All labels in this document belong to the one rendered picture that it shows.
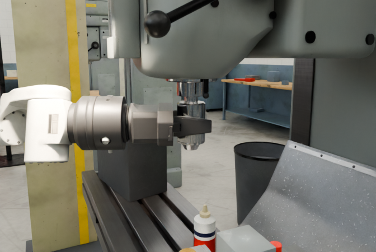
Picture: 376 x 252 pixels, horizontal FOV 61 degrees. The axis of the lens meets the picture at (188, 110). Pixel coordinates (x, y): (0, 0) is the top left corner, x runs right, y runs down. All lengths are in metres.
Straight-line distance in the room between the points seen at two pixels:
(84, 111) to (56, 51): 1.70
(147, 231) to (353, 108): 0.51
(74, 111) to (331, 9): 0.41
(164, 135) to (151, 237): 0.31
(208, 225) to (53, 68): 1.75
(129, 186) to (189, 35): 0.53
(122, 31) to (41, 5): 1.76
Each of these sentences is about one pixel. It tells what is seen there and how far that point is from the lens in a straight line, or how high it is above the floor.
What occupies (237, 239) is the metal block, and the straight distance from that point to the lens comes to 0.44.
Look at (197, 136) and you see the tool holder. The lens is 0.51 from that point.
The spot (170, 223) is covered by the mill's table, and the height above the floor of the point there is 0.97.
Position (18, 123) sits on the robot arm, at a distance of 0.62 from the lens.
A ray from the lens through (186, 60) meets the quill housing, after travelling 0.43.
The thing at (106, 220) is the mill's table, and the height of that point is 0.97.
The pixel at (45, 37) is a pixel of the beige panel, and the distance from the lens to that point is 2.19.
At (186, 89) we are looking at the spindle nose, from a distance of 0.50.
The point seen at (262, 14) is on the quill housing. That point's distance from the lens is 0.47.
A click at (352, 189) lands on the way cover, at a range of 0.75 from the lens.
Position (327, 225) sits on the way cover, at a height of 0.99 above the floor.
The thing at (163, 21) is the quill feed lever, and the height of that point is 1.38.
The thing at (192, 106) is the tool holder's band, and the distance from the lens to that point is 0.50.
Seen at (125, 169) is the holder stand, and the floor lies 1.05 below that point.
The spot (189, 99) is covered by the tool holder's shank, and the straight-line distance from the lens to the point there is 0.51.
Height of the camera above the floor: 1.34
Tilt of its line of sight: 10 degrees down
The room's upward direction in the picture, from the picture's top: straight up
